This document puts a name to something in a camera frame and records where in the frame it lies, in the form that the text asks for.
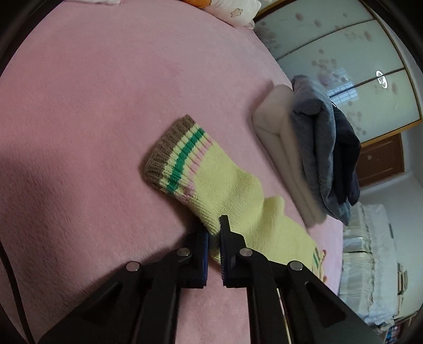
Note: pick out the folded cream white garment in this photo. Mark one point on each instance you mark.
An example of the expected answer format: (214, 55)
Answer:
(281, 139)

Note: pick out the orange plush toy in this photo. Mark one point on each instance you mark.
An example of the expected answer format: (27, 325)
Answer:
(198, 2)

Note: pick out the folded dark navy garment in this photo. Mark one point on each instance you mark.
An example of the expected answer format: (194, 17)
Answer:
(347, 158)

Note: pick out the brown wooden door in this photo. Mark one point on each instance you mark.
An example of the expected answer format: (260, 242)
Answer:
(380, 162)

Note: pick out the white printed pillow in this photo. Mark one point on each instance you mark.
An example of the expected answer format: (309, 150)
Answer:
(231, 10)

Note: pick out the yellow striped knit sock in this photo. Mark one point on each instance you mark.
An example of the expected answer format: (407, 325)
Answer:
(228, 185)

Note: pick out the folded grey garment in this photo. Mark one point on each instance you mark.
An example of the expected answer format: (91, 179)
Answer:
(314, 132)

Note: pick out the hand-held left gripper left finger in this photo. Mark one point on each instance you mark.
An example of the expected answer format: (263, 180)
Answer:
(203, 261)

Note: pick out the wooden bookshelf with books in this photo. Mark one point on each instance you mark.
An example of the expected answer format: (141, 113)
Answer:
(396, 330)

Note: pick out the furniture under white lace cover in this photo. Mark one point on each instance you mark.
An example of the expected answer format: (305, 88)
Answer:
(366, 258)

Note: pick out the pink fleece blanket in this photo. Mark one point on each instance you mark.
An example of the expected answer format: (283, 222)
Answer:
(99, 115)

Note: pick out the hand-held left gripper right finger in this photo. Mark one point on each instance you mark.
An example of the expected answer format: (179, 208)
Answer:
(226, 264)

